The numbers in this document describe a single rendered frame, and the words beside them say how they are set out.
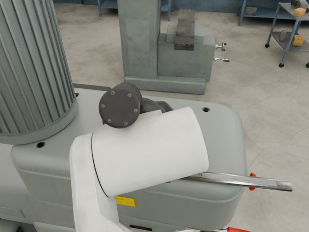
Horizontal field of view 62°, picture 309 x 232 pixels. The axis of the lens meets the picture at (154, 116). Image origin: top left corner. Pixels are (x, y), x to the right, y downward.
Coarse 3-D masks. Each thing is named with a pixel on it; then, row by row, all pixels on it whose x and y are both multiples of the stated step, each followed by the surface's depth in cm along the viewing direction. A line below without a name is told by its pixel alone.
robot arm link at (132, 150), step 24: (120, 96) 21; (120, 120) 22; (144, 120) 24; (168, 120) 23; (192, 120) 23; (96, 144) 23; (120, 144) 23; (144, 144) 22; (168, 144) 22; (192, 144) 22; (96, 168) 22; (120, 168) 22; (144, 168) 22; (168, 168) 23; (192, 168) 23; (120, 192) 24
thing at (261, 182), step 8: (192, 176) 45; (200, 176) 45; (208, 176) 45; (216, 176) 45; (224, 176) 45; (232, 176) 45; (240, 176) 45; (248, 176) 45; (224, 184) 44; (232, 184) 44; (240, 184) 44; (248, 184) 44; (256, 184) 44; (264, 184) 44; (272, 184) 44; (280, 184) 44; (288, 184) 44
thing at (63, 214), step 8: (56, 208) 60; (64, 208) 60; (72, 208) 59; (56, 216) 63; (64, 216) 62; (72, 216) 62; (120, 216) 58; (72, 224) 65; (128, 224) 59; (136, 224) 58; (144, 224) 58; (152, 224) 57; (160, 224) 57; (168, 224) 56
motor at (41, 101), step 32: (0, 0) 36; (32, 0) 40; (0, 32) 38; (32, 32) 41; (0, 64) 41; (32, 64) 44; (64, 64) 51; (0, 96) 44; (32, 96) 46; (64, 96) 53; (0, 128) 49; (32, 128) 50
